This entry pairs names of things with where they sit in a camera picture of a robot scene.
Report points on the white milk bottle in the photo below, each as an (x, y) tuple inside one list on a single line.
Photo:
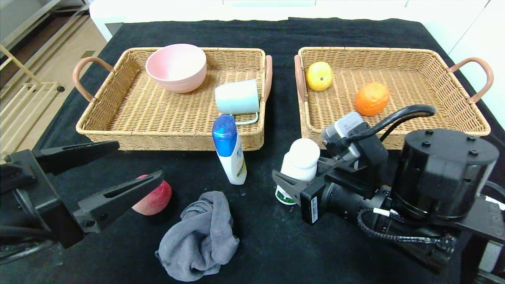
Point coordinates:
[(302, 157)]

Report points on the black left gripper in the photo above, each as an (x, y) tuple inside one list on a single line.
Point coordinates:
[(45, 197)]

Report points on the red peach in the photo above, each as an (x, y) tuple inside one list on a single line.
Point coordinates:
[(158, 201)]

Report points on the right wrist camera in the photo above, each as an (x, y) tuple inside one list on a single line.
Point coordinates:
[(343, 126)]

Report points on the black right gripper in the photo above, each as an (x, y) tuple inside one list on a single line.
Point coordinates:
[(313, 205)]

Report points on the grey cloth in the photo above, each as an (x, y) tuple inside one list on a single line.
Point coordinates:
[(205, 236)]

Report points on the yellow pear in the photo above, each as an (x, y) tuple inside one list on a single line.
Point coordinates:
[(318, 77)]

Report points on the orange fruit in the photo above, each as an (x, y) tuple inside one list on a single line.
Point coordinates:
[(372, 98)]

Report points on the black tablecloth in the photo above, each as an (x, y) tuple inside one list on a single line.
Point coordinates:
[(252, 244)]

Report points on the grey metal shelf frame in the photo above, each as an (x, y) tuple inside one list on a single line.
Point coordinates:
[(35, 21)]

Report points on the white shampoo bottle blue cap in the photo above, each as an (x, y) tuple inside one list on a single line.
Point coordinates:
[(233, 165)]

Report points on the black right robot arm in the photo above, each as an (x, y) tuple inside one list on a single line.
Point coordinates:
[(442, 173)]

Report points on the wooden rack on wheels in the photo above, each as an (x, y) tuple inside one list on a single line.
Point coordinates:
[(60, 89)]

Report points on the pink bowl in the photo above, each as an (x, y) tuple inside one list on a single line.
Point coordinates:
[(177, 75)]

